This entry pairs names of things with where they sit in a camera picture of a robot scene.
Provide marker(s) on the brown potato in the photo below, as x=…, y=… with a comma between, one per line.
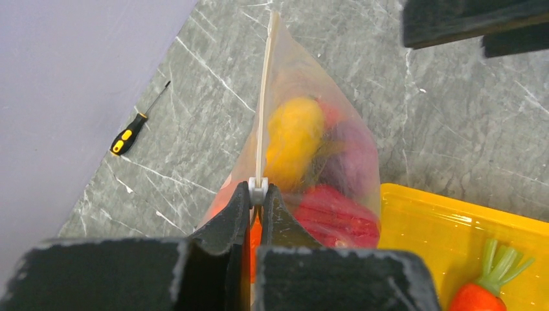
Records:
x=295, y=131

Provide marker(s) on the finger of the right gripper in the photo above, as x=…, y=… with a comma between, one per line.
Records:
x=505, y=27

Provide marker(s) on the yellow plastic tray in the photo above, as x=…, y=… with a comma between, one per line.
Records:
x=449, y=235

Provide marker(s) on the purple onion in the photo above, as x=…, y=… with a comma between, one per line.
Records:
x=352, y=163

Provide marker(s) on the red bell pepper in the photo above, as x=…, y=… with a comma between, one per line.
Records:
x=337, y=221

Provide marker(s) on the orange carrot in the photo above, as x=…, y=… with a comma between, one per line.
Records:
x=500, y=265

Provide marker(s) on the clear zip top bag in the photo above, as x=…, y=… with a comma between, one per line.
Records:
x=289, y=71

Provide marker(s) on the black yellow screwdriver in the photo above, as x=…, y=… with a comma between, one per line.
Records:
x=124, y=141

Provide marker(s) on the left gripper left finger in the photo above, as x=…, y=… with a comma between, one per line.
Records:
x=137, y=273

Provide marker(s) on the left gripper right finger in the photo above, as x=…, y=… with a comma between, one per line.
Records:
x=294, y=272

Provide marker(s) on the orange pumpkin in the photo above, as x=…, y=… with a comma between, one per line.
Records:
x=230, y=221

